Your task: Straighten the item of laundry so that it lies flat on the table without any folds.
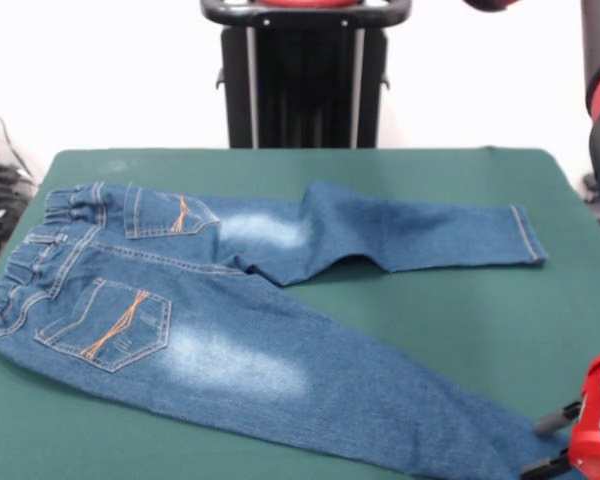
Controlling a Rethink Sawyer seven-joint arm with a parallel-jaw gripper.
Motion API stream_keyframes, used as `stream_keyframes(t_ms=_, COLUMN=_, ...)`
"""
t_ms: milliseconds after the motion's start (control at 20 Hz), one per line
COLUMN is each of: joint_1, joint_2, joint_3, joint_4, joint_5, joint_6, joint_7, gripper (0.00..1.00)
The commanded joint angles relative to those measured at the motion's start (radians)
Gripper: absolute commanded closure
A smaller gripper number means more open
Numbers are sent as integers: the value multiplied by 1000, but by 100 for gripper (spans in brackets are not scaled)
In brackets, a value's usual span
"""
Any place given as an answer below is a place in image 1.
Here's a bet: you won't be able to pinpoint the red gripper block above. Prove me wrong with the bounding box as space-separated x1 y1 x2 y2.
518 348 600 480

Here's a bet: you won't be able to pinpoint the blue denim jeans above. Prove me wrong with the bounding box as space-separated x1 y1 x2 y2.
0 179 576 480

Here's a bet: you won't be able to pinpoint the dark green table cloth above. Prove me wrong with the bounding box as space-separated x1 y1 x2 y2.
0 146 600 480

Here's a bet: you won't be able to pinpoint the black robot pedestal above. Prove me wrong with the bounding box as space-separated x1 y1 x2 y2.
199 0 412 150

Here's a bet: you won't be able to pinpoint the black cable bundle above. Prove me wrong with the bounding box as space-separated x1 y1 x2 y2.
0 164 37 261

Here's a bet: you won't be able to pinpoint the thin grey cable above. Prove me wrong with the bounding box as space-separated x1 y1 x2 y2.
0 92 34 181

